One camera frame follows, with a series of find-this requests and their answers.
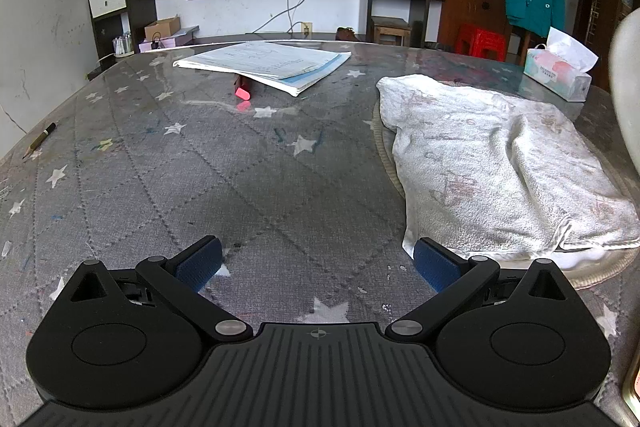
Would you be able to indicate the white towel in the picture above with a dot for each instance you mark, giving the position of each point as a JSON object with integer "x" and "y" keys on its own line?
{"x": 490, "y": 157}

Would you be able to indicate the red plastic stool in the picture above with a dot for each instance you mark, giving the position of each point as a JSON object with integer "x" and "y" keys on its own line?
{"x": 480, "y": 39}

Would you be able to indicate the stack of papers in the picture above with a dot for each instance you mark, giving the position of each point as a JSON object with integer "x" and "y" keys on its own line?
{"x": 265, "y": 62}

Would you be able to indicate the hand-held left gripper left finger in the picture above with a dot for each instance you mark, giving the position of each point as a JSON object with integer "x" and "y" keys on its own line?
{"x": 200, "y": 262}

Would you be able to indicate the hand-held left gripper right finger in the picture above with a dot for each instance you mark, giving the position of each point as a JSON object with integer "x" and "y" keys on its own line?
{"x": 437, "y": 264}

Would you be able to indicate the pen holder cup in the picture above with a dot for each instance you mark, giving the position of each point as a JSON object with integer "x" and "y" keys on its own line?
{"x": 123, "y": 47}

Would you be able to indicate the pencil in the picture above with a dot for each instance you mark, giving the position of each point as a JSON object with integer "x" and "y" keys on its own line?
{"x": 42, "y": 136}

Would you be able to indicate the white tissue pack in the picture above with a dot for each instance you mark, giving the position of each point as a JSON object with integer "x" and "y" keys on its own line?
{"x": 550, "y": 72}

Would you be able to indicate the pink marker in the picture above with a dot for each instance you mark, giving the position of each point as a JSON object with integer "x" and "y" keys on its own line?
{"x": 243, "y": 92}

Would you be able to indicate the brown wooden cabinet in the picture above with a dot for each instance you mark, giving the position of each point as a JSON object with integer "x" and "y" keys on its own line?
{"x": 470, "y": 12}

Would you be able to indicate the wall power outlet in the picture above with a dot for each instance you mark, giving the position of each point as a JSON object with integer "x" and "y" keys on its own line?
{"x": 306, "y": 29}

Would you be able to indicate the cardboard box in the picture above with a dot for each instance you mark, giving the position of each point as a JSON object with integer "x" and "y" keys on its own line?
{"x": 162, "y": 28}

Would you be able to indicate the brown leather shoe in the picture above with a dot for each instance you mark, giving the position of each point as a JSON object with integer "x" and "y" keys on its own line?
{"x": 347, "y": 34}

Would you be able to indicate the small wooden stool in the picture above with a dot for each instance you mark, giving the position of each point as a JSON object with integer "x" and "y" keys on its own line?
{"x": 390, "y": 27}

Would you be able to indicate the lilac flat box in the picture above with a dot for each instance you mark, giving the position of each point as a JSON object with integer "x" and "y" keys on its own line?
{"x": 170, "y": 41}

